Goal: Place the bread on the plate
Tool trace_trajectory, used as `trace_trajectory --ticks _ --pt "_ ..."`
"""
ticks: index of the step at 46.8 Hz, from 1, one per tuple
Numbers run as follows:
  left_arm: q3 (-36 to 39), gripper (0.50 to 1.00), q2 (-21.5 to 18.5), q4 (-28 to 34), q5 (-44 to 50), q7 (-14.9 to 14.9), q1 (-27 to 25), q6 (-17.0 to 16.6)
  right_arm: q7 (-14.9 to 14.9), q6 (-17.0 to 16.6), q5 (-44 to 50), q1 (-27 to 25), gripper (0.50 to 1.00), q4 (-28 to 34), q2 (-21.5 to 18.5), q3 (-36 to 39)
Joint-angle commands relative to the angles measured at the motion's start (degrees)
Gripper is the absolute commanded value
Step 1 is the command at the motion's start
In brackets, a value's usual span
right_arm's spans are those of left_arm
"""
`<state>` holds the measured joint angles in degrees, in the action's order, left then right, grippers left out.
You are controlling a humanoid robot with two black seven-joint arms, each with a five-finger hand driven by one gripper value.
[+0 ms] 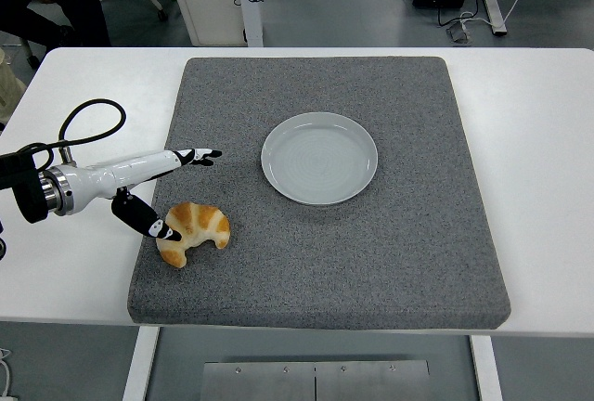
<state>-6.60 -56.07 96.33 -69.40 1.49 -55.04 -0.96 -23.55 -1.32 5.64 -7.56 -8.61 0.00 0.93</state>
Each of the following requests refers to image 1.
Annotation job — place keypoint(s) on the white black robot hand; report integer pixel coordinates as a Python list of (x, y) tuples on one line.
[(120, 169)]

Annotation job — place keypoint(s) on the golden croissant bread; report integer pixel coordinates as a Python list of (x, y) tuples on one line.
[(199, 224)]

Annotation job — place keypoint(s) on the grey round plate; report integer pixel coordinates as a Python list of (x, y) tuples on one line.
[(320, 159)]

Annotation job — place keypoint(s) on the grey metal plate with screws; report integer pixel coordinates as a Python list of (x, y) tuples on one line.
[(260, 382)]

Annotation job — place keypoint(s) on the beige bag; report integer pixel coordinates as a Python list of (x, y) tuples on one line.
[(9, 90)]

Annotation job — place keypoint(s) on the grey chair leg with caster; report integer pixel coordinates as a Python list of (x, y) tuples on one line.
[(29, 50)]

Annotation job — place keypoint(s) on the person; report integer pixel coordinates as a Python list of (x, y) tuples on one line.
[(79, 2)]

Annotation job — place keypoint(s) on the white table leg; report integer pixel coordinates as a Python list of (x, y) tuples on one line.
[(487, 368), (139, 364)]

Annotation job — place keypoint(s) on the grey speckled mat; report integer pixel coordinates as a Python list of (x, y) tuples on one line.
[(325, 257)]

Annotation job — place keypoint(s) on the grey foot pedal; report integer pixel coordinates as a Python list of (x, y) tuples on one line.
[(459, 34)]

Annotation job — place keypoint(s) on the white desk post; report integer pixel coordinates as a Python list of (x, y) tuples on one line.
[(250, 20)]

